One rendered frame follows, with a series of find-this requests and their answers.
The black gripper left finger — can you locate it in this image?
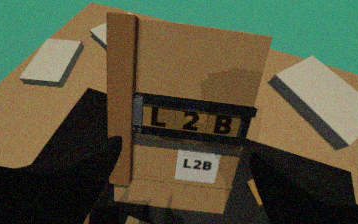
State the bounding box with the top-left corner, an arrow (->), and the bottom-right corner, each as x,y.
0,136 -> 122,224

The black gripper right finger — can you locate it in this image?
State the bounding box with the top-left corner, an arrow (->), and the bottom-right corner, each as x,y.
249,152 -> 358,224

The tan cardboard board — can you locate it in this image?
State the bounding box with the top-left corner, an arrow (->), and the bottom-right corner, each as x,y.
106,11 -> 272,214

